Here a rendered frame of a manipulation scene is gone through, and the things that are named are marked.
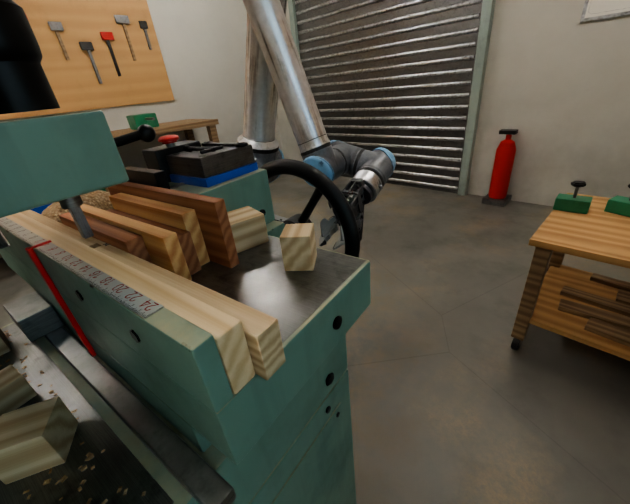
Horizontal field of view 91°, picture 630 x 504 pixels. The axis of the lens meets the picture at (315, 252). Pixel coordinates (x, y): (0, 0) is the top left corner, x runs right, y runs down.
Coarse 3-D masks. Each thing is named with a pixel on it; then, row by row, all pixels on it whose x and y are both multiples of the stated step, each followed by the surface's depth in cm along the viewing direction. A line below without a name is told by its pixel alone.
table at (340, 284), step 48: (48, 288) 37; (240, 288) 31; (288, 288) 30; (336, 288) 29; (96, 336) 32; (288, 336) 24; (336, 336) 30; (144, 384) 29; (288, 384) 25; (240, 432) 21
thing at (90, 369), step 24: (24, 312) 40; (48, 312) 41; (48, 336) 41; (72, 336) 40; (72, 360) 36; (96, 360) 36; (96, 384) 33; (120, 384) 33; (120, 408) 30; (144, 408) 30; (144, 432) 28; (168, 432) 27; (168, 456) 26; (192, 456) 25; (192, 480) 24; (216, 480) 24
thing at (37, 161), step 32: (0, 128) 24; (32, 128) 26; (64, 128) 27; (96, 128) 29; (0, 160) 25; (32, 160) 26; (64, 160) 28; (96, 160) 30; (0, 192) 25; (32, 192) 27; (64, 192) 28
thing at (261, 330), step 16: (48, 224) 42; (96, 240) 35; (112, 256) 31; (128, 256) 31; (144, 272) 28; (160, 272) 27; (176, 288) 25; (192, 288) 24; (208, 288) 24; (208, 304) 22; (224, 304) 22; (240, 304) 22; (240, 320) 21; (256, 320) 20; (272, 320) 20; (256, 336) 19; (272, 336) 20; (256, 352) 20; (272, 352) 21; (256, 368) 21; (272, 368) 21
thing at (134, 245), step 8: (64, 216) 40; (88, 216) 39; (64, 224) 41; (72, 224) 39; (96, 224) 36; (104, 224) 36; (96, 232) 35; (104, 232) 34; (112, 232) 34; (120, 232) 33; (128, 232) 33; (104, 240) 34; (112, 240) 33; (120, 240) 31; (128, 240) 31; (136, 240) 32; (120, 248) 32; (128, 248) 31; (136, 248) 32; (144, 248) 33; (136, 256) 32; (144, 256) 33
